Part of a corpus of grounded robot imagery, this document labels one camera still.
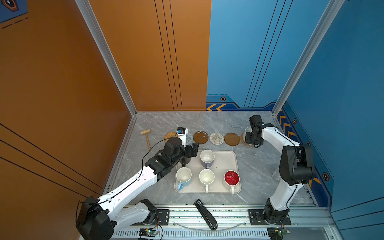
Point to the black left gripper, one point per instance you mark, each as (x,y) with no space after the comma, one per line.
(194,150)

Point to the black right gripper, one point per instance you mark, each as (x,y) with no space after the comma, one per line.
(247,140)

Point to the black mug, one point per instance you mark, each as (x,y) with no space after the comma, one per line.
(184,161)

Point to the clear glass round coaster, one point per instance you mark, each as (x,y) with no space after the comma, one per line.
(189,139)

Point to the dark brown round wooden coaster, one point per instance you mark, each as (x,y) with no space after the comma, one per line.
(232,139)

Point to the light blue mug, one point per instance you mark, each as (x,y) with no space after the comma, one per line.
(184,177)

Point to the woven rattan round coaster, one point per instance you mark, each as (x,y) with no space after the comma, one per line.
(169,135)

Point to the red mug white handle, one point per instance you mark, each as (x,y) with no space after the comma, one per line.
(230,181)

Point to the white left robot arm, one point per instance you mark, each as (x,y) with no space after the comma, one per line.
(98,218)

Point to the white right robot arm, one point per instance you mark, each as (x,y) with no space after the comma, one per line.
(296,167)

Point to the cork paw print coaster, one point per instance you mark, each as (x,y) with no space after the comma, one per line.
(243,142)

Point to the glossy brown round coaster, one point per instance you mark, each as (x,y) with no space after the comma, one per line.
(200,137)

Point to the white woven round coaster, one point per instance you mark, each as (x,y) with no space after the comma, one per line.
(217,138)

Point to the purple mug white inside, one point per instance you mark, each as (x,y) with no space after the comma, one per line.
(207,158)

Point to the beige serving tray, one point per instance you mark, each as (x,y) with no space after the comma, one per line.
(224,161)

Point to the small wooden mallet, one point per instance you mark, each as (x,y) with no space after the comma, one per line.
(145,133)

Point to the black handheld scanner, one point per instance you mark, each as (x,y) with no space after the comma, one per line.
(206,214)

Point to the green circuit board left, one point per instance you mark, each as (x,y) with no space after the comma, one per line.
(148,234)

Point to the circuit board right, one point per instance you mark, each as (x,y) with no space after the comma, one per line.
(278,234)

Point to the aluminium front rail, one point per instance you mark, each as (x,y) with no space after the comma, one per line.
(301,216)

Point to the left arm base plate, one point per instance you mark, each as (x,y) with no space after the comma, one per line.
(162,216)

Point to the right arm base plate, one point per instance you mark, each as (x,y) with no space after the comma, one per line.
(257,218)

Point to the aluminium corner post right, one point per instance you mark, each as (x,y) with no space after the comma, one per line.
(318,34)

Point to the aluminium corner post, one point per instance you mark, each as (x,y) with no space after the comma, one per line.
(318,34)
(101,42)

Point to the aluminium corner post left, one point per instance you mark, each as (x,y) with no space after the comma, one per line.
(101,42)

